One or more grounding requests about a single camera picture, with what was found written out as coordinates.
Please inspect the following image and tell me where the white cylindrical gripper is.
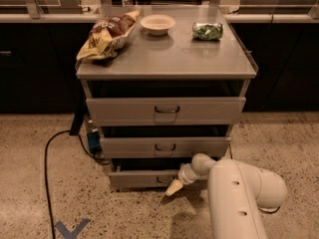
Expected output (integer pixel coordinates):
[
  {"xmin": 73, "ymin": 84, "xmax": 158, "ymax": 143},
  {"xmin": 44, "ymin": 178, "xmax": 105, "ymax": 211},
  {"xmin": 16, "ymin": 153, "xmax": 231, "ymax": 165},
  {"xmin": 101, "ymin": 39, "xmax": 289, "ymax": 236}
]
[{"xmin": 165, "ymin": 163, "xmax": 199, "ymax": 196}]

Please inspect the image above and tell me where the blue tape floor mark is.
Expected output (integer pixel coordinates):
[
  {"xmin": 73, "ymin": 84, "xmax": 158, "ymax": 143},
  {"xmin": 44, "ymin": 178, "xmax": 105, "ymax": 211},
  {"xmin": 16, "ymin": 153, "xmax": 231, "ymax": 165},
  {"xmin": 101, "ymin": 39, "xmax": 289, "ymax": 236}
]
[{"xmin": 54, "ymin": 218, "xmax": 92, "ymax": 239}]

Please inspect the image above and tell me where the grey bottom drawer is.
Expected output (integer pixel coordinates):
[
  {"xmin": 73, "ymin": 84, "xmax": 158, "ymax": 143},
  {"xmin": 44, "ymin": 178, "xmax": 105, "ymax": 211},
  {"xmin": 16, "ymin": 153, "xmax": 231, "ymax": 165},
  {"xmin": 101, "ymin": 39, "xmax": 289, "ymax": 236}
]
[{"xmin": 109, "ymin": 169, "xmax": 177, "ymax": 189}]

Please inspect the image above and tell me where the grey drawer cabinet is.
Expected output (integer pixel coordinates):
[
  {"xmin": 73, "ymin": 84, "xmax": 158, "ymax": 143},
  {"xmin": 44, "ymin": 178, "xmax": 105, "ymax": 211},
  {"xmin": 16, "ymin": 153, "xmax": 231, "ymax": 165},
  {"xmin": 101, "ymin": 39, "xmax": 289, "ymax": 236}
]
[{"xmin": 77, "ymin": 6, "xmax": 256, "ymax": 175}]

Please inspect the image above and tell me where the grey top drawer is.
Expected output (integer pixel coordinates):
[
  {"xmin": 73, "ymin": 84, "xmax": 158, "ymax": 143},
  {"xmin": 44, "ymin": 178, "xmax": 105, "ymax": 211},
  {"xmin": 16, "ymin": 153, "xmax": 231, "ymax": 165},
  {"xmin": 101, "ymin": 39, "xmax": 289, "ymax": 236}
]
[{"xmin": 87, "ymin": 97, "xmax": 245, "ymax": 126}]

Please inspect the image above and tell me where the grey middle drawer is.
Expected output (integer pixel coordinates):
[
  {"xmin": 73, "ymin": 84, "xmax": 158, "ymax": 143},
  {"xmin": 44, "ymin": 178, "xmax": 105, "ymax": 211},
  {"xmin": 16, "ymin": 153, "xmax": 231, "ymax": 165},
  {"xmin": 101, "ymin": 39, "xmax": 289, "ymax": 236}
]
[{"xmin": 100, "ymin": 136, "xmax": 230, "ymax": 158}]

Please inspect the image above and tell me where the green snack bag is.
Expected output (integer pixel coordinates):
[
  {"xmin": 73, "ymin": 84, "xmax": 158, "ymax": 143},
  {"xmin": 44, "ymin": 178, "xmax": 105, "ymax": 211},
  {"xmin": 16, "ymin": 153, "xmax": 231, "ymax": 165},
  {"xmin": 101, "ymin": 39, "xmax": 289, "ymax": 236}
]
[{"xmin": 192, "ymin": 22, "xmax": 223, "ymax": 41}]

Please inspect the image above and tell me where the dark counter with rail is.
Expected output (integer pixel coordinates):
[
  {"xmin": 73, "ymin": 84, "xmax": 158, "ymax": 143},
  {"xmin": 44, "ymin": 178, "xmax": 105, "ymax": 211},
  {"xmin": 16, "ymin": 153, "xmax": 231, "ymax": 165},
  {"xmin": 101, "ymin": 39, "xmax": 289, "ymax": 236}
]
[{"xmin": 0, "ymin": 15, "xmax": 319, "ymax": 114}]

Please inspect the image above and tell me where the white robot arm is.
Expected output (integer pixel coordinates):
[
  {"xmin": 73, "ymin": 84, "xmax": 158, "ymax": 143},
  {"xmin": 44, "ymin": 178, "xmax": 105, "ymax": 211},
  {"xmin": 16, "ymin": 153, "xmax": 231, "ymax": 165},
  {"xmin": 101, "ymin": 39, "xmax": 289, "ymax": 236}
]
[{"xmin": 165, "ymin": 153, "xmax": 287, "ymax": 239}]

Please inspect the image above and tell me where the blue power box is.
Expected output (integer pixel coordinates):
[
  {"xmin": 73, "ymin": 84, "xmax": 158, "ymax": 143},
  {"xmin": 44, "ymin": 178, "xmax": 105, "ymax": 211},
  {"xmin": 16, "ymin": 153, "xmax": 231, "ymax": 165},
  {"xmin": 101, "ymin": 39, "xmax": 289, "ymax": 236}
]
[{"xmin": 87, "ymin": 131, "xmax": 102, "ymax": 153}]

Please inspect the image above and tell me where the grey drawer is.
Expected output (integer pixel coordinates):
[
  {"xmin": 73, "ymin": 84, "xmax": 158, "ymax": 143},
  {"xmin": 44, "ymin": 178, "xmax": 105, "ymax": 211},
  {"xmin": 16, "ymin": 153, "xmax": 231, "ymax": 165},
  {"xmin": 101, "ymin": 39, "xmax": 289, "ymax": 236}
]
[
  {"xmin": 87, "ymin": 97, "xmax": 245, "ymax": 126},
  {"xmin": 100, "ymin": 136, "xmax": 230, "ymax": 158},
  {"xmin": 109, "ymin": 169, "xmax": 177, "ymax": 189}
]

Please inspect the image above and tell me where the brown yellow chip bag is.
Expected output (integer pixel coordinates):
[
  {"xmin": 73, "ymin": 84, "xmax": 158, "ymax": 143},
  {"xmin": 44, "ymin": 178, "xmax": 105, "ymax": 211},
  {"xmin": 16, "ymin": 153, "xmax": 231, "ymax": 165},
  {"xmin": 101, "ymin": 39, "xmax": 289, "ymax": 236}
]
[{"xmin": 77, "ymin": 10, "xmax": 141, "ymax": 60}]

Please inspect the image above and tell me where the black cable left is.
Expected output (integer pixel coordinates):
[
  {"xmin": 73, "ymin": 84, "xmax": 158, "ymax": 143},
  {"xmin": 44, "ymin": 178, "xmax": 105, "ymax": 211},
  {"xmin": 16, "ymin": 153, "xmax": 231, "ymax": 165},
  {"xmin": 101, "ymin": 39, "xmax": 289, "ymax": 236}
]
[{"xmin": 43, "ymin": 128, "xmax": 110, "ymax": 239}]

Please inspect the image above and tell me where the white paper bowl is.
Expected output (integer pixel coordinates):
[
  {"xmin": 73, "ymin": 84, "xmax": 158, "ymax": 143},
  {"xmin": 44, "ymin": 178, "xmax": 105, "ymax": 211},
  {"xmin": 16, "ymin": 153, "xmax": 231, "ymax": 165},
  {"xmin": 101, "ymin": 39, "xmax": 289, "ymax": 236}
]
[{"xmin": 141, "ymin": 14, "xmax": 175, "ymax": 36}]

